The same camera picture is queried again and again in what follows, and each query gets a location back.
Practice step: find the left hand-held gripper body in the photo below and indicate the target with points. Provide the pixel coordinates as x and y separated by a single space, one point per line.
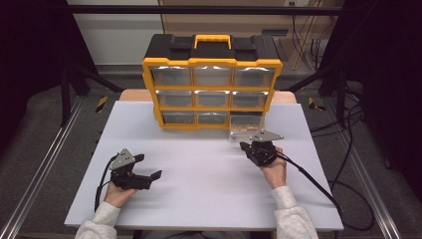
127 181

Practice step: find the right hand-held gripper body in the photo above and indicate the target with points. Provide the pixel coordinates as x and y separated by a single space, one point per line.
263 154

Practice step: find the clear plastic organizer drawer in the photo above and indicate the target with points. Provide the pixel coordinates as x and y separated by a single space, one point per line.
240 127

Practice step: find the yellow black organizer cabinet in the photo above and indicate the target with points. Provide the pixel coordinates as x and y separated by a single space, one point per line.
212 49

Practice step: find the person's left hand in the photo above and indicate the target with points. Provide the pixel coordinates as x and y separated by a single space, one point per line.
116 196

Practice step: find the person's right hand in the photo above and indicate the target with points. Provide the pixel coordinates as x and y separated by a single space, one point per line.
277 174

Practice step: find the white foam board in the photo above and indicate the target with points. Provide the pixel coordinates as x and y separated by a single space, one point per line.
199 172

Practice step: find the grid of clear drawers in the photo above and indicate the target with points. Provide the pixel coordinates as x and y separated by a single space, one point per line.
212 98

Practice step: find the wooden table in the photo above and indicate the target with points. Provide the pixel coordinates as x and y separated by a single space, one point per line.
132 95

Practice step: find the left yellow clamp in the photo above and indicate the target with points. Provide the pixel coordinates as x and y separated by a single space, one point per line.
101 104

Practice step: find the black metal stand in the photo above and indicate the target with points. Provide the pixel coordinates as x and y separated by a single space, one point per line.
65 96
341 96

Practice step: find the light wooden cabinet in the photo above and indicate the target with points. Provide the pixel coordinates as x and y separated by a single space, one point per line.
232 23

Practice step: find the black curtain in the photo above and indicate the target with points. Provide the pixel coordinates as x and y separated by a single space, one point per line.
30 49
391 83

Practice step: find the aluminium floor rail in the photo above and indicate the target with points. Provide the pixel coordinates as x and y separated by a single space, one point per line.
365 176
43 166

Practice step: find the black horizontal frame bar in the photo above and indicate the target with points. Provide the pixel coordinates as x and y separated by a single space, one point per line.
199 9

